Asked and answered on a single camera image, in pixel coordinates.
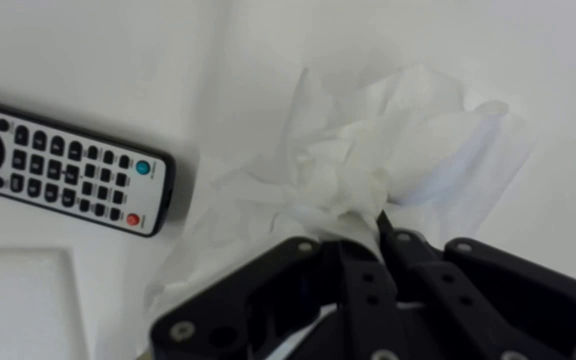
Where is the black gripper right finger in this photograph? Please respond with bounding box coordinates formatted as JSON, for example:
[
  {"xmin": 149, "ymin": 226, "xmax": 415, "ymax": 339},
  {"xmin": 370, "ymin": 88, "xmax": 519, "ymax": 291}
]
[{"xmin": 377, "ymin": 213, "xmax": 576, "ymax": 360}]

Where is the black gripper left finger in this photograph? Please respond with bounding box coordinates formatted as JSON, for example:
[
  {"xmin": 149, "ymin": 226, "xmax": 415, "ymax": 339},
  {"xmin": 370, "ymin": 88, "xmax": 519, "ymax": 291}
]
[{"xmin": 151, "ymin": 237, "xmax": 397, "ymax": 360}]

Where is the white paper towel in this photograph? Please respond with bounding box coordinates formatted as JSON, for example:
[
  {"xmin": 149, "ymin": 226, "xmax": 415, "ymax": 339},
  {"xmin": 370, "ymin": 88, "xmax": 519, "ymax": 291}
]
[{"xmin": 147, "ymin": 64, "xmax": 535, "ymax": 318}]

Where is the flat white sheet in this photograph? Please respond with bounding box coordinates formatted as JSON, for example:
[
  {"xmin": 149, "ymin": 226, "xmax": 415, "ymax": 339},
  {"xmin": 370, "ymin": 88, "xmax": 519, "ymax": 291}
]
[{"xmin": 0, "ymin": 249, "xmax": 88, "ymax": 360}]

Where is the black remote control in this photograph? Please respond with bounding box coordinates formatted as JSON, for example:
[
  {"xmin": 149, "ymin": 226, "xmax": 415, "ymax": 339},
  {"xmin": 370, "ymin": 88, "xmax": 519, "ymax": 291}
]
[{"xmin": 0, "ymin": 103, "xmax": 176, "ymax": 237}]

